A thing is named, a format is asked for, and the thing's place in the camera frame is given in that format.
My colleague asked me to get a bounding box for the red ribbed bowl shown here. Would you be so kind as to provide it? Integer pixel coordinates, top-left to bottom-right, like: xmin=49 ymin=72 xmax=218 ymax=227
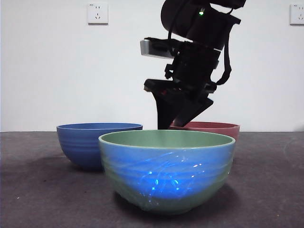
xmin=169 ymin=121 xmax=240 ymax=164

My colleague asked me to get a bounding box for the green ribbed bowl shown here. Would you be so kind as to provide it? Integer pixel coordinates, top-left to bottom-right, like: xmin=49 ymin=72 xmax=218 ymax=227
xmin=98 ymin=129 xmax=237 ymax=216

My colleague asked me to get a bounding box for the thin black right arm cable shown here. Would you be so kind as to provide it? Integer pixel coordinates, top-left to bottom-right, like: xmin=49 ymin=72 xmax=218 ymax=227
xmin=167 ymin=28 xmax=175 ymax=57

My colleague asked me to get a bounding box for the white wall socket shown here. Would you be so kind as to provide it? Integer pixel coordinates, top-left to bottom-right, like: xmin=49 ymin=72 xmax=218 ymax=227
xmin=289 ymin=4 xmax=304 ymax=26
xmin=87 ymin=3 xmax=109 ymax=25

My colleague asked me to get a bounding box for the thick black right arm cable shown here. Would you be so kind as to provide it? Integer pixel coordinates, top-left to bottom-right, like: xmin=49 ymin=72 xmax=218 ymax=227
xmin=209 ymin=44 xmax=233 ymax=86

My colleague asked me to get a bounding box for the blue ribbed bowl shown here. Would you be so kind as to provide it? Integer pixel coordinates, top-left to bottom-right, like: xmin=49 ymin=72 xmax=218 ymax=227
xmin=56 ymin=122 xmax=143 ymax=171

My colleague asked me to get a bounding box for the right wrist grey camera box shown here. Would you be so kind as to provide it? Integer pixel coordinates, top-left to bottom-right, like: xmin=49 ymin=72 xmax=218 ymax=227
xmin=139 ymin=38 xmax=175 ymax=59

